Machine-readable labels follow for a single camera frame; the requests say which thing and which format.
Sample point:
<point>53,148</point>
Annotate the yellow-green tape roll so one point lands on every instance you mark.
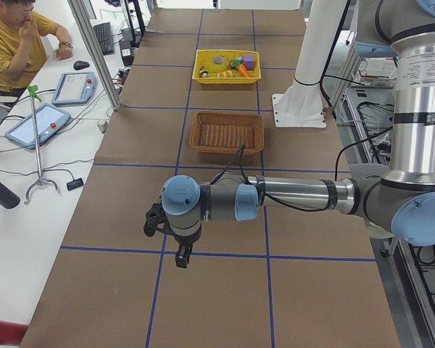
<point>218,64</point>

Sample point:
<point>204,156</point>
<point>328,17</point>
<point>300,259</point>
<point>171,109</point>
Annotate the brown wicker basket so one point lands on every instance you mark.
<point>224,132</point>

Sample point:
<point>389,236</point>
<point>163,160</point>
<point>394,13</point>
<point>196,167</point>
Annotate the yellow woven basket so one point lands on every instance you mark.
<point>204,56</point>

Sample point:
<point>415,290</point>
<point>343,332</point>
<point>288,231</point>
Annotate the small black device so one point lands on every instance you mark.
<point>74,184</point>

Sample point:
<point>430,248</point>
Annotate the toy panda figure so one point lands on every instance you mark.
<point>203,73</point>

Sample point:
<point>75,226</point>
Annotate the toy croissant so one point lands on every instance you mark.
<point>225,74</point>

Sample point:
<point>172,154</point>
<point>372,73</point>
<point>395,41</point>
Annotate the black bottle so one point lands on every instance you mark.
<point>8,199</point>

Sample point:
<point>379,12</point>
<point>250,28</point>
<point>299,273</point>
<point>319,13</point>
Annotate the red object at corner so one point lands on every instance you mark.
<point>11,334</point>

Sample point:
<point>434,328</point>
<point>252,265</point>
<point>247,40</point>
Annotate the orange toy carrot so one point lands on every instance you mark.
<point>243,71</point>

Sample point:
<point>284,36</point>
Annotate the far teach pendant tablet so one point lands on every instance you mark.
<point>74,88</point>

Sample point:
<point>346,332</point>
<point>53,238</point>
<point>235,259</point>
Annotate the purple foam cube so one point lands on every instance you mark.
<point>249,61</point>

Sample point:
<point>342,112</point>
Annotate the black computer mouse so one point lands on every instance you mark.
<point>80,65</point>

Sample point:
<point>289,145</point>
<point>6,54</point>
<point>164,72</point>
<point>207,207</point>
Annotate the metal reacher grabber stick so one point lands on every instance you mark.
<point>41,180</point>

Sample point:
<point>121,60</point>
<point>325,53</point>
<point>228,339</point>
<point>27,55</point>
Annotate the black keyboard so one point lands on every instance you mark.
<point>103,34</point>

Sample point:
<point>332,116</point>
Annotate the man in yellow shirt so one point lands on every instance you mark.
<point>22,53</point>

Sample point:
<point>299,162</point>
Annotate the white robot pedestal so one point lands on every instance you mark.
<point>301,105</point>

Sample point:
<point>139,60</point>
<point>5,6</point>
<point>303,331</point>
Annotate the aluminium frame post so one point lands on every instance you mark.
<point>80,15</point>

